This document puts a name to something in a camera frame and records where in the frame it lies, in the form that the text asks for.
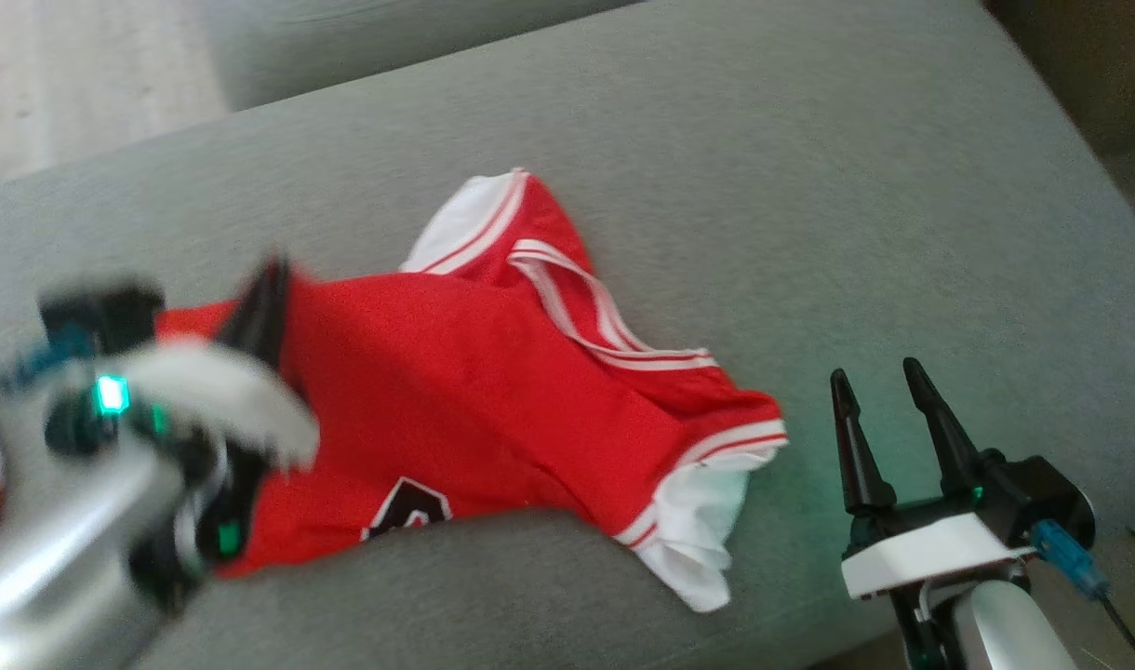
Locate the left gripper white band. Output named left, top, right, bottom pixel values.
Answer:
left=116, top=255, right=320, bottom=471

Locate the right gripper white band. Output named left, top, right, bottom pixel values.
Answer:
left=830, top=357, right=1039, bottom=602

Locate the red white-striped basketball jersey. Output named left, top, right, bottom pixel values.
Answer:
left=0, top=167, right=790, bottom=613

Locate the large grey sofa seat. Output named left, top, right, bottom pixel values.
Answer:
left=0, top=0, right=1135, bottom=670

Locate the grey sofa cushion with seam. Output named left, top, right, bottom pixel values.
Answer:
left=200, top=0, right=643, bottom=113

